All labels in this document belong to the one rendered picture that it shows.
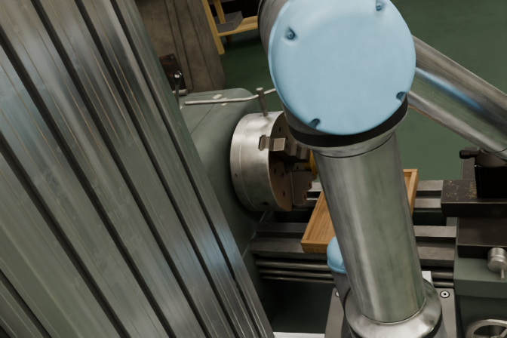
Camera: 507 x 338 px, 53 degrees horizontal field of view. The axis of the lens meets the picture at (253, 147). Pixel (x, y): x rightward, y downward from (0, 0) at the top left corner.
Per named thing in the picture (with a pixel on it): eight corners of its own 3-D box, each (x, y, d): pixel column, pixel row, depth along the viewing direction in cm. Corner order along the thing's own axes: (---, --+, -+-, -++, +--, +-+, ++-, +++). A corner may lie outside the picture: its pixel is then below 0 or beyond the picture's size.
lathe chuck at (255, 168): (254, 230, 155) (230, 135, 144) (290, 182, 181) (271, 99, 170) (281, 231, 151) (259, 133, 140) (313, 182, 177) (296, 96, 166)
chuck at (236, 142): (244, 229, 156) (219, 136, 146) (281, 183, 182) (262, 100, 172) (254, 230, 155) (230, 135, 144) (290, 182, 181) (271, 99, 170)
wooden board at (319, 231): (303, 252, 153) (299, 242, 151) (331, 179, 180) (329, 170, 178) (404, 257, 140) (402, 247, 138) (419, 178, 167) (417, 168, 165)
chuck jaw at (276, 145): (275, 165, 156) (259, 151, 147) (277, 150, 158) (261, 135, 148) (308, 164, 151) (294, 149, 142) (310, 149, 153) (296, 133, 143)
